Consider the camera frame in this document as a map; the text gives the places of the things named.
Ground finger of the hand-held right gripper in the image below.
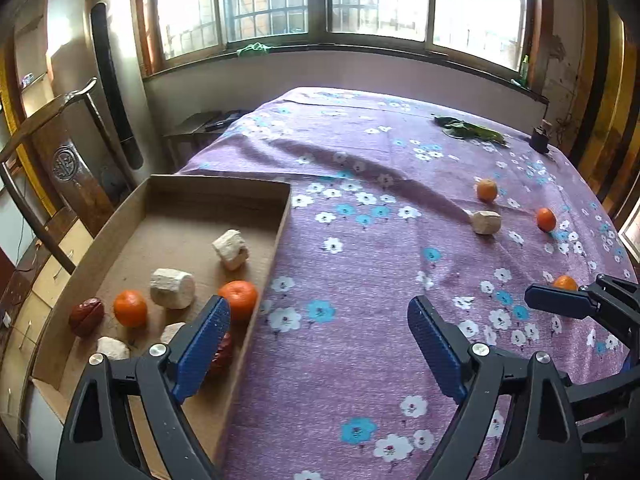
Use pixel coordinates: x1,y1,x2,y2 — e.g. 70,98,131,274
524,274,640,344

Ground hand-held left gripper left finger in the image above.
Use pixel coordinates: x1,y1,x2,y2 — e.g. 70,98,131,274
56,296,231,480

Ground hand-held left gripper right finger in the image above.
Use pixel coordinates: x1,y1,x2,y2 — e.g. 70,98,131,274
407,295,584,480

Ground large red date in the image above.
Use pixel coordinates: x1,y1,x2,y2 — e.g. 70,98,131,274
207,331,234,381

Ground large orange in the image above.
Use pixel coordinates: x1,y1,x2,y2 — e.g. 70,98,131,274
218,280,259,322
113,290,149,329

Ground large peeled sugarcane chunk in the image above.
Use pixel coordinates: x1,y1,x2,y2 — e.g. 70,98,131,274
149,268,196,310

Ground brown cardboard box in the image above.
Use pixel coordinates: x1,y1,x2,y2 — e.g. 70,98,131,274
31,174,293,480

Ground purple floral tablecloth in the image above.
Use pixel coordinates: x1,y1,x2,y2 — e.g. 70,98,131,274
175,87,639,480

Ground green leafy vegetable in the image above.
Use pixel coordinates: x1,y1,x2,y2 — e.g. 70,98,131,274
433,116,510,147

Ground wooden chair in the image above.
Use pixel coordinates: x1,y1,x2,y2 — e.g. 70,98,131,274
0,77,118,273

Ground low dark side table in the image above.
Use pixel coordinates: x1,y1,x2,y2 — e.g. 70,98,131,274
162,109,248,168

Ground silver refrigerator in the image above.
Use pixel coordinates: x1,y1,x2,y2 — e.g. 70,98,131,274
82,0,168,191

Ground wooden framed window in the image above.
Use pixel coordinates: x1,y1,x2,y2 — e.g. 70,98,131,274
137,0,544,79

